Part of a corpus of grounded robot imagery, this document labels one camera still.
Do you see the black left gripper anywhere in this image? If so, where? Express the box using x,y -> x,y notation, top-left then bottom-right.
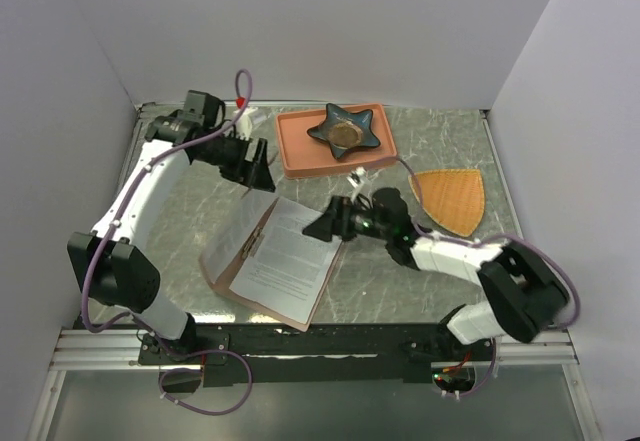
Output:
196,131 -> 276,192

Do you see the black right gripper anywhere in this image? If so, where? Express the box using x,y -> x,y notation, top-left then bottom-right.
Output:
302,196 -> 392,244

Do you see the metal folder clip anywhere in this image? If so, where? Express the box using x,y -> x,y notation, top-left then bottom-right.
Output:
241,226 -> 264,261

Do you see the printed white paper sheet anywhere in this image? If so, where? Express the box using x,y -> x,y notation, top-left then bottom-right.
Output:
200,190 -> 277,284

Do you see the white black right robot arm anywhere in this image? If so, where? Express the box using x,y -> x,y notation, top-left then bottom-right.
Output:
302,188 -> 570,360

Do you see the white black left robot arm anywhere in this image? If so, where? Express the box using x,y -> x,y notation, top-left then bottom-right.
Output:
67,90 -> 275,363

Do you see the orange rectangular tray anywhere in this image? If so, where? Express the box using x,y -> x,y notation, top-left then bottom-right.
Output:
275,103 -> 398,179

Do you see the dark blue star dish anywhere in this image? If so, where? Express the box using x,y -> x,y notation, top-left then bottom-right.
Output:
307,103 -> 381,160

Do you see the orange woven rattan basket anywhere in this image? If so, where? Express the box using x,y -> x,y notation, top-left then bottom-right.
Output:
408,169 -> 486,237

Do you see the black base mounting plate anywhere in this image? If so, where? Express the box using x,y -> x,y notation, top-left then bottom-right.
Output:
139,323 -> 492,387

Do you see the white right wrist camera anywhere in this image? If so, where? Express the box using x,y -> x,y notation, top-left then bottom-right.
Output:
347,166 -> 369,204

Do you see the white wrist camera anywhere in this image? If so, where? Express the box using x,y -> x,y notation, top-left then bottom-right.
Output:
232,97 -> 267,140
347,166 -> 369,204

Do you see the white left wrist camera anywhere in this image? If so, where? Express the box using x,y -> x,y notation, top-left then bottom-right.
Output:
232,97 -> 267,140

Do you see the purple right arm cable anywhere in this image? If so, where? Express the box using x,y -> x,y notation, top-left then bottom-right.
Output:
369,155 -> 581,330

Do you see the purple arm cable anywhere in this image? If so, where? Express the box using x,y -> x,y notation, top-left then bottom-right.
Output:
79,69 -> 254,333
369,155 -> 581,330

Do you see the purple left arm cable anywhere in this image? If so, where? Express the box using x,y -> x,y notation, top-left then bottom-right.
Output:
79,69 -> 254,333

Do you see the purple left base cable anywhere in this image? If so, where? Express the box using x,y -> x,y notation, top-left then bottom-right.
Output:
158,349 -> 253,416

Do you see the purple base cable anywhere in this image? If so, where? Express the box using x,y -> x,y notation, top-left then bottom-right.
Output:
158,349 -> 253,416
439,338 -> 501,402

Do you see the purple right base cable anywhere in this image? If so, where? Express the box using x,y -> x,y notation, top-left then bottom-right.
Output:
439,338 -> 501,402

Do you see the aluminium frame rail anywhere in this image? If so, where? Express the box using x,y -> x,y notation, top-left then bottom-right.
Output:
50,328 -> 579,371

